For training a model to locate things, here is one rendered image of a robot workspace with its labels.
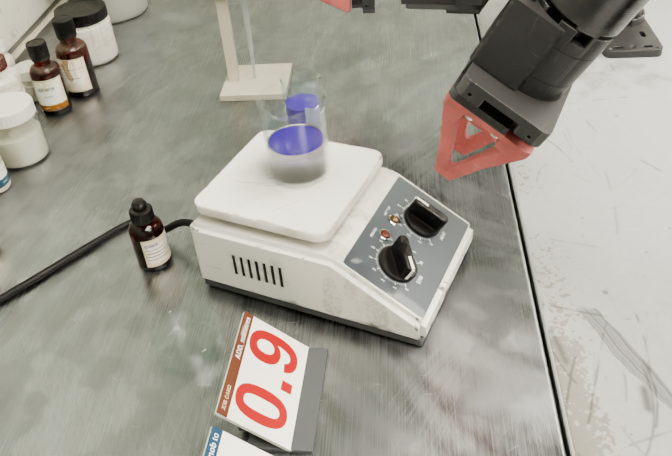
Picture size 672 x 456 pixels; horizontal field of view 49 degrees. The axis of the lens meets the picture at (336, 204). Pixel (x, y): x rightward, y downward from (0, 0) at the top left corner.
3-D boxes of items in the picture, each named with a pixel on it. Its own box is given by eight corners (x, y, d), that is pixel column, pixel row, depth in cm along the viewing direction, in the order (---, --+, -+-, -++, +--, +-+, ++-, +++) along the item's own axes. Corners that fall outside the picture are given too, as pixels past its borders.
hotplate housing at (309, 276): (473, 247, 65) (477, 172, 60) (423, 354, 55) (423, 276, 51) (254, 196, 73) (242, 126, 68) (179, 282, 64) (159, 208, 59)
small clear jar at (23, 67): (56, 88, 95) (46, 57, 92) (50, 102, 91) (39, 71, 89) (27, 91, 94) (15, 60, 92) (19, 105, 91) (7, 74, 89)
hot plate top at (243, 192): (387, 159, 62) (386, 150, 62) (326, 246, 54) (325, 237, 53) (263, 135, 67) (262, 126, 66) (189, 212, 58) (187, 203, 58)
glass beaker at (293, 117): (275, 156, 63) (263, 71, 58) (337, 158, 62) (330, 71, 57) (259, 199, 58) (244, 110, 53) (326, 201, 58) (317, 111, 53)
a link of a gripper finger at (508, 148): (394, 163, 53) (462, 72, 46) (427, 115, 58) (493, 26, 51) (470, 219, 53) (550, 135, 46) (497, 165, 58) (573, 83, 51)
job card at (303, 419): (328, 351, 56) (324, 313, 54) (313, 454, 49) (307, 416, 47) (250, 348, 57) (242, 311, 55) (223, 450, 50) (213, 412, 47)
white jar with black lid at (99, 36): (120, 43, 104) (107, -6, 100) (117, 64, 99) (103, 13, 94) (71, 50, 103) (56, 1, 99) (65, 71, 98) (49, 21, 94)
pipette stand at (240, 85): (293, 68, 94) (281, -31, 87) (286, 99, 88) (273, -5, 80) (231, 70, 95) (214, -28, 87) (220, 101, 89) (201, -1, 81)
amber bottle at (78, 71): (78, 82, 95) (56, 10, 90) (105, 84, 94) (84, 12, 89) (62, 97, 92) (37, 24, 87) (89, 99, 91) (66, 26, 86)
